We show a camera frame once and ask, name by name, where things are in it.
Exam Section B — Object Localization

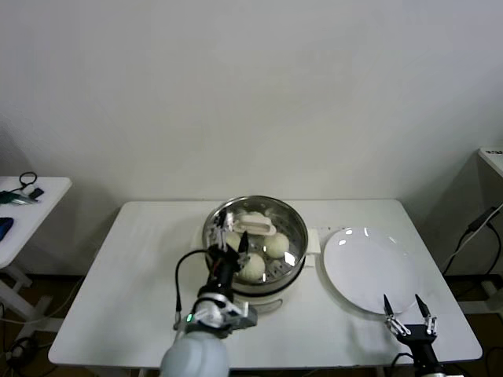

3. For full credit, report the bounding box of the perforated steel steamer basket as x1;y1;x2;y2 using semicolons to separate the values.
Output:
203;195;310;286

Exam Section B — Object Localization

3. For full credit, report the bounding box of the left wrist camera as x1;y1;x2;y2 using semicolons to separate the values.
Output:
226;300;259;329

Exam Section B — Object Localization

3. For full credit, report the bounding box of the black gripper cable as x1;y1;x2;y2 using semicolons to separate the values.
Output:
174;250;215;331
391;351;416;377

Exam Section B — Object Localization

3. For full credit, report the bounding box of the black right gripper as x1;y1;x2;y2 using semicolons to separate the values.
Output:
381;294;440;367

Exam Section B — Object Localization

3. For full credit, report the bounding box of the white round plate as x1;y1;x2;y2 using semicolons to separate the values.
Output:
322;226;421;315

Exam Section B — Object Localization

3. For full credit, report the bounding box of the white side table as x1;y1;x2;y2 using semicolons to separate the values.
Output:
0;175;72;327

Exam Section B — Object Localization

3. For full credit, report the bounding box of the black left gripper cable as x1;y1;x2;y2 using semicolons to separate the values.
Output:
174;250;215;331

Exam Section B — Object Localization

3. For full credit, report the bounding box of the white cabinet with label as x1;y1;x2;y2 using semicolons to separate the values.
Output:
477;147;503;180

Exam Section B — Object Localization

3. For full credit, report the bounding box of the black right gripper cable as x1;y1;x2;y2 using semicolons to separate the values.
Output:
391;351;416;377

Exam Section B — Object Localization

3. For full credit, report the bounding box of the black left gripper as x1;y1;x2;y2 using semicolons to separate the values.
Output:
204;214;255;292

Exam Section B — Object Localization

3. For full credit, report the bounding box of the white electric cooking pot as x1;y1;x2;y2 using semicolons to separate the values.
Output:
191;223;321;315

